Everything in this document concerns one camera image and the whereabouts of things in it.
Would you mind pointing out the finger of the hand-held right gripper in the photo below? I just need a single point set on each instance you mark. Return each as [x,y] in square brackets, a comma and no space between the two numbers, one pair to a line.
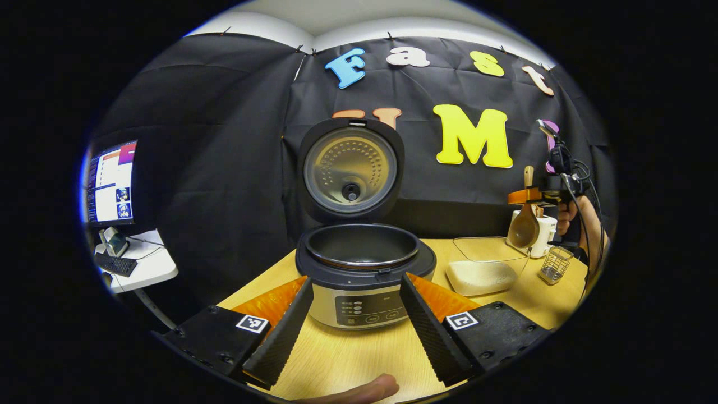
[521,196]

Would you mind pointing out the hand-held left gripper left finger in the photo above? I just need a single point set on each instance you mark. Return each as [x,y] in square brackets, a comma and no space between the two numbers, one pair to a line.
[283,336]

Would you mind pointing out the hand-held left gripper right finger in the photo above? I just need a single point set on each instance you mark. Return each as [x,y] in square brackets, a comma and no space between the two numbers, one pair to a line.
[429,336]

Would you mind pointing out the wooden spoon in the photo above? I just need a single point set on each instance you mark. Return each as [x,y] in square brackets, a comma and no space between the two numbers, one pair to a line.
[524,227]

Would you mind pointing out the black and silver rice cooker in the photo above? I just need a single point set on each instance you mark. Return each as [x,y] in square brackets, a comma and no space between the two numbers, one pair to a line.
[364,306]

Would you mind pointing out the white rice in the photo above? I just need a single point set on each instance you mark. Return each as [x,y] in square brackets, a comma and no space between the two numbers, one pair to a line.
[482,278]

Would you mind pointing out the white toaster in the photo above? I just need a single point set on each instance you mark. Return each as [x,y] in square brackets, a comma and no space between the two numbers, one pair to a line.
[544,235]

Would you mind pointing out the clear plastic container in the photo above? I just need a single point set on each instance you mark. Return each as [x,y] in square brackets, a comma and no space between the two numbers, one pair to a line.
[482,247]

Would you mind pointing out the white side table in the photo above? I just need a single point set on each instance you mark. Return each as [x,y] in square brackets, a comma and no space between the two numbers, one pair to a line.
[151,269]

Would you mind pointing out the black keyboard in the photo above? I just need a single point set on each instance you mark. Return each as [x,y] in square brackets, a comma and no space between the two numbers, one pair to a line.
[118,265]

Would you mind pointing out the small grey desk device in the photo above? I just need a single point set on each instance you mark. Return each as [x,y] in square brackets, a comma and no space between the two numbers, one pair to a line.
[115,242]

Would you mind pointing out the computer monitor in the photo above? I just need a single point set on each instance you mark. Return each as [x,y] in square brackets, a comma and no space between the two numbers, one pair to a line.
[112,185]

